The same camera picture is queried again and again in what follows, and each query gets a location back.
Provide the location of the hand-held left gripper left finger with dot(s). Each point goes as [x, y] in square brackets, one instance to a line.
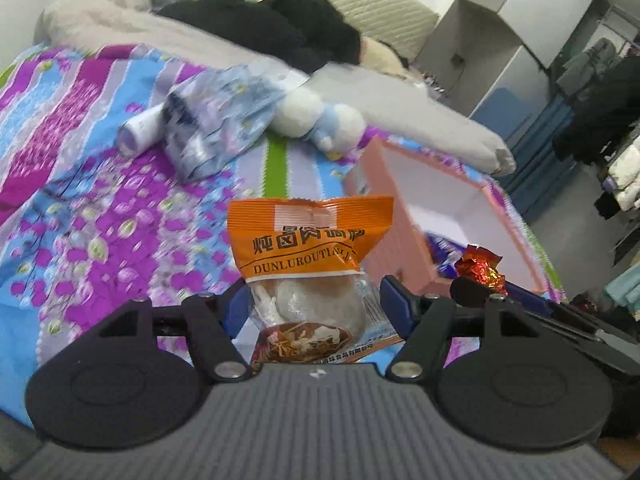
[235, 305]

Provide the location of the purple blue floral bedsheet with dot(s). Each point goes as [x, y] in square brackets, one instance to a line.
[75, 210]

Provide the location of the grey green hanging jacket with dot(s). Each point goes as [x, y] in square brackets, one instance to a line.
[585, 67]

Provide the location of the blue curtain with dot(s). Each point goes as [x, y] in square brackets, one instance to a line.
[545, 140]

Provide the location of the black clothing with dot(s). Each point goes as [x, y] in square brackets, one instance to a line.
[300, 25]

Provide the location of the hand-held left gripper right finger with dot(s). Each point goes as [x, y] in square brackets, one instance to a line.
[397, 297]

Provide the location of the purple blue snack packet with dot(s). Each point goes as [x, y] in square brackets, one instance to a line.
[442, 255]

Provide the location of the red foil candy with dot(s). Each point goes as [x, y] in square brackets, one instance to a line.
[480, 267]

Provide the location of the white paper roll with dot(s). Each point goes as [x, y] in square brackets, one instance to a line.
[137, 132]

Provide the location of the white plush toy blue scarf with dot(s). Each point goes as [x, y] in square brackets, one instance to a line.
[300, 110]

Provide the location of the black hanging coat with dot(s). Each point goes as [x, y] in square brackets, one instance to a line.
[600, 120]

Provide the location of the cream fluffy pillow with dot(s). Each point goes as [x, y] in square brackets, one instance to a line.
[380, 57]

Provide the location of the white puffer jacket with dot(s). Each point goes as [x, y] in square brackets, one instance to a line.
[627, 175]

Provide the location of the cream quilted headboard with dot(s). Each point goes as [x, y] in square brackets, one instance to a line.
[380, 10]

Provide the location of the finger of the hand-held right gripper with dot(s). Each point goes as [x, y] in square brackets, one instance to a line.
[467, 292]
[530, 297]

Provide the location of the pink cardboard box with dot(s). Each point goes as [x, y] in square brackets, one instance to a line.
[410, 255]

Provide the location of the grey pillow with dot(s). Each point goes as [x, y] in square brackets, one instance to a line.
[425, 125]

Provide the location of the white wardrobe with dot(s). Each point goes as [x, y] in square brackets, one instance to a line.
[480, 35]

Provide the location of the teal cloth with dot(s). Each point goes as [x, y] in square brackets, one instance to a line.
[625, 280]

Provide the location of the orange snack packet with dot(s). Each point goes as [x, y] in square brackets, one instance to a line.
[300, 245]

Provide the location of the clear blue printed plastic bag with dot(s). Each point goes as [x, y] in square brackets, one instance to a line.
[220, 110]

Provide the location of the cluster of small bottles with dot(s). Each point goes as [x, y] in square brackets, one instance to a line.
[435, 87]

